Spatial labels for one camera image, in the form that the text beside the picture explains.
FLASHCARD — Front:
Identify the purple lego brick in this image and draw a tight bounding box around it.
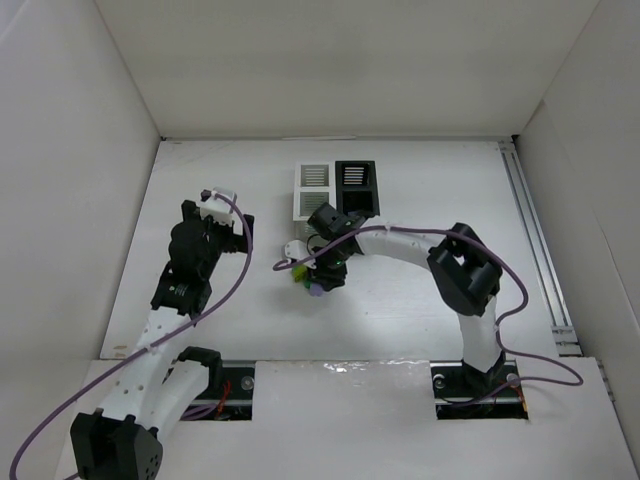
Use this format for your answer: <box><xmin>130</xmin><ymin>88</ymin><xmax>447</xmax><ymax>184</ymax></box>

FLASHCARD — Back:
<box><xmin>309</xmin><ymin>283</ymin><xmax>324</xmax><ymax>297</ymax></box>

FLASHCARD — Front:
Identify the green lego stack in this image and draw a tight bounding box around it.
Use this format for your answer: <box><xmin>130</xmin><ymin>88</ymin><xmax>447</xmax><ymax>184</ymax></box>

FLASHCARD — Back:
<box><xmin>291</xmin><ymin>265</ymin><xmax>311</xmax><ymax>289</ymax></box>

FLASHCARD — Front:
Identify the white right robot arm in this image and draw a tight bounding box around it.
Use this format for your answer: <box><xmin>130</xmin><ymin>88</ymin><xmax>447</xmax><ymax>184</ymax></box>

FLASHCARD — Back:
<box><xmin>305</xmin><ymin>223</ymin><xmax>505</xmax><ymax>397</ymax></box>

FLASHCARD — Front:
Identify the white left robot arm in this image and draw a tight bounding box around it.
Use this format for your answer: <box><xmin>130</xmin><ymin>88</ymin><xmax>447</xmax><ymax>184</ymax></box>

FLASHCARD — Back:
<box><xmin>70</xmin><ymin>190</ymin><xmax>254</xmax><ymax>479</ymax></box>

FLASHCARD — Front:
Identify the white two-slot container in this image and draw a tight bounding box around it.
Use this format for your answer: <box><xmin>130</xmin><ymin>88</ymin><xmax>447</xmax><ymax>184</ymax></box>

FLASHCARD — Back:
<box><xmin>293</xmin><ymin>162</ymin><xmax>336</xmax><ymax>240</ymax></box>

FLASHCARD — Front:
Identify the black two-slot container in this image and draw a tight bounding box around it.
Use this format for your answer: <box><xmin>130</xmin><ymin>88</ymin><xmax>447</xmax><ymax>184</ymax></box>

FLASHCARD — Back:
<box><xmin>335</xmin><ymin>160</ymin><xmax>380</xmax><ymax>218</ymax></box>

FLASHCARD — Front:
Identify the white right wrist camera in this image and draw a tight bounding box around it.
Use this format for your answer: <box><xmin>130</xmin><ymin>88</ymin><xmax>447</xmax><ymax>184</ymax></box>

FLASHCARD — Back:
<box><xmin>283</xmin><ymin>239</ymin><xmax>310</xmax><ymax>262</ymax></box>

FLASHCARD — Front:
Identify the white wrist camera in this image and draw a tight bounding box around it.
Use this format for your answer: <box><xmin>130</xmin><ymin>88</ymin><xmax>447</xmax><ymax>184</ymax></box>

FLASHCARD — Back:
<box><xmin>196</xmin><ymin>188</ymin><xmax>237</xmax><ymax>233</ymax></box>
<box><xmin>283</xmin><ymin>239</ymin><xmax>310</xmax><ymax>262</ymax></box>

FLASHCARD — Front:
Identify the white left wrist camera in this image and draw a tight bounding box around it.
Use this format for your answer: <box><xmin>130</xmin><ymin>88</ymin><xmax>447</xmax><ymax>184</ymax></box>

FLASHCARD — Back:
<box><xmin>196</xmin><ymin>188</ymin><xmax>237</xmax><ymax>233</ymax></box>

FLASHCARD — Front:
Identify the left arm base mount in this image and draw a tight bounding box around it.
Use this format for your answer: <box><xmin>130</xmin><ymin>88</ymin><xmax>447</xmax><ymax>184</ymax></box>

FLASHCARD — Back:
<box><xmin>181</xmin><ymin>361</ymin><xmax>256</xmax><ymax>422</ymax></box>

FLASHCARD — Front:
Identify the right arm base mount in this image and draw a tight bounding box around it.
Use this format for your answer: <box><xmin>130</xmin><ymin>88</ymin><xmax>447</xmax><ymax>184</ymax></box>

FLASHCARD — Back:
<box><xmin>430</xmin><ymin>360</ymin><xmax>529</xmax><ymax>421</ymax></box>

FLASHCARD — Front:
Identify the aluminium rail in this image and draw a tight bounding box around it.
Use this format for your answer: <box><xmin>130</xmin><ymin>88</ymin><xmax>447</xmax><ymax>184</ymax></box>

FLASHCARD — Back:
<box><xmin>498</xmin><ymin>138</ymin><xmax>583</xmax><ymax>357</ymax></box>

